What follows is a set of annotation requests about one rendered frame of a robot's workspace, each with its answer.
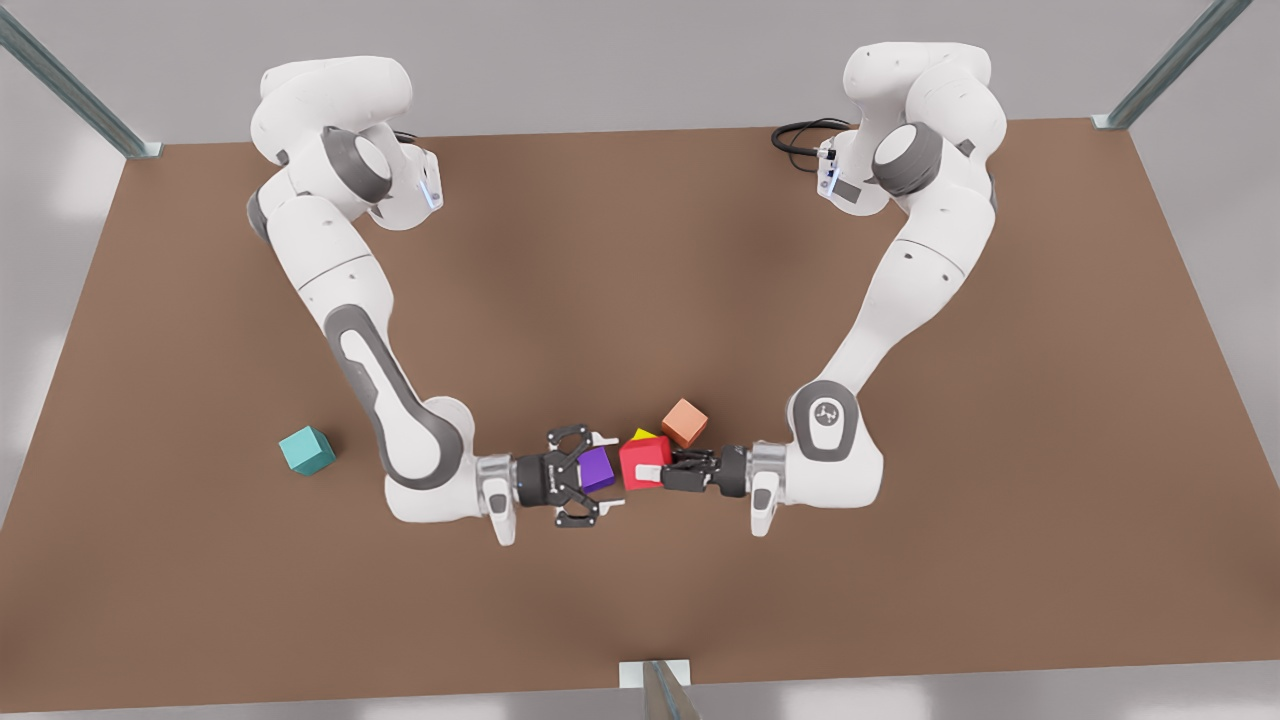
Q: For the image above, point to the orange wooden cube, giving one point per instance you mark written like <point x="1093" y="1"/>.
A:
<point x="685" y="422"/>

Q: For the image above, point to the purple wooden cube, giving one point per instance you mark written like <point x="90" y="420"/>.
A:
<point x="597" y="470"/>

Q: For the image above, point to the yellow wooden cube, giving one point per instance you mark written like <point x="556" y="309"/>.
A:
<point x="642" y="435"/>

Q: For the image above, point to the silver frame post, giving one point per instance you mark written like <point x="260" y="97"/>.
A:
<point x="660" y="690"/>
<point x="1170" y="65"/>
<point x="70" y="85"/>

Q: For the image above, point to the teal wooden cube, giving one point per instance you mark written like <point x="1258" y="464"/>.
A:
<point x="305" y="450"/>

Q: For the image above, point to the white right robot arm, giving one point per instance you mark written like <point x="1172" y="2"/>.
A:
<point x="352" y="270"/>

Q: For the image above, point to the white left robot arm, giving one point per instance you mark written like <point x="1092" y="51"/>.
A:
<point x="925" y="260"/>

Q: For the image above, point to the red wooden cube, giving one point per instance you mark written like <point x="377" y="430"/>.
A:
<point x="640" y="455"/>

